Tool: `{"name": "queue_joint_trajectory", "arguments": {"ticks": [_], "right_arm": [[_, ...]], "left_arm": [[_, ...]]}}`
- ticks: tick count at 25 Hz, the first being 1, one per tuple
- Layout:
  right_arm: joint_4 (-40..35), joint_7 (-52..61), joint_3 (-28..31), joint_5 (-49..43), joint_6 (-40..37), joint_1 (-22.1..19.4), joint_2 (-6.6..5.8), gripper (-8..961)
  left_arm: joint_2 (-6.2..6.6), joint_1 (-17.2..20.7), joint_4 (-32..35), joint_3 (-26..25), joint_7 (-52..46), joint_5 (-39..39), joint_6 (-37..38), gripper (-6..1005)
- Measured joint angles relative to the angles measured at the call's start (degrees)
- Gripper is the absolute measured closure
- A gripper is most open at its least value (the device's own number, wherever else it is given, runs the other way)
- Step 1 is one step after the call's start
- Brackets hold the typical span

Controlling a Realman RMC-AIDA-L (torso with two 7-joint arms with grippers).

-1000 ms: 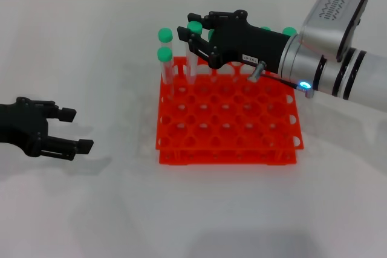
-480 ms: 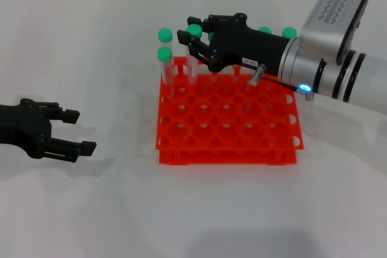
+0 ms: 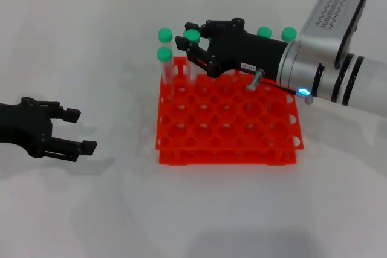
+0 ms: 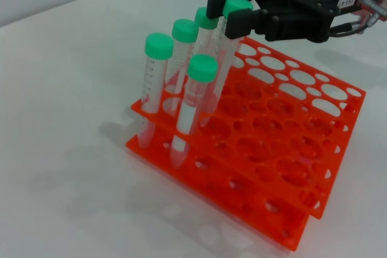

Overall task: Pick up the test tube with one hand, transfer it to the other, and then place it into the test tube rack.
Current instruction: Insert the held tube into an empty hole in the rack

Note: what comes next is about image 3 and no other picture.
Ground orange test tube rack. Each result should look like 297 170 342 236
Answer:
155 55 304 167

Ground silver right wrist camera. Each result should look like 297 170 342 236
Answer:
298 0 369 70

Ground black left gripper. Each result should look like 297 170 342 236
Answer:
0 97 99 163

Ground green capped test tube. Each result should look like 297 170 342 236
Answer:
183 29 201 86
157 27 175 68
256 26 272 39
281 27 298 43
156 47 175 102

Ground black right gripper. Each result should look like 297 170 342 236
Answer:
175 16 288 81

